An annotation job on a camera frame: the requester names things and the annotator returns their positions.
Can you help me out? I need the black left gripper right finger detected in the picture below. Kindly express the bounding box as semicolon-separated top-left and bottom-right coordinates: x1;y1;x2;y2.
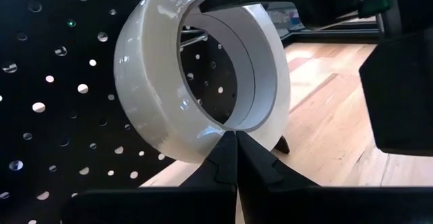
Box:
235;131;433;224

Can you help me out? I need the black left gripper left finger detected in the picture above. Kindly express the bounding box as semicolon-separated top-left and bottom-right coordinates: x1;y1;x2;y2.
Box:
60;131;238;224

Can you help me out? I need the white tape roll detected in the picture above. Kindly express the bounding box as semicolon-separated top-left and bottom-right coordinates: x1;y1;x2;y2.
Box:
113;0;292;164

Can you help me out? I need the black metal pegboard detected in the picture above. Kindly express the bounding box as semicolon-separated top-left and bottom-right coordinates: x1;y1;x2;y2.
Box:
0;0;291;224

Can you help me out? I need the black aluminium table frame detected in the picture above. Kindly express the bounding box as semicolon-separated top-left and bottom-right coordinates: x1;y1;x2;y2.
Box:
280;20;382;46

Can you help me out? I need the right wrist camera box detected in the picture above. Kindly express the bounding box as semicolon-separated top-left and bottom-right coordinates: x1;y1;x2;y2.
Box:
358;26;433;157

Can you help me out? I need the small silver pegboard bracket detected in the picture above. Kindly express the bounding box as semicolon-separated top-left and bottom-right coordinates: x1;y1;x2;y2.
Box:
179;27;209;49

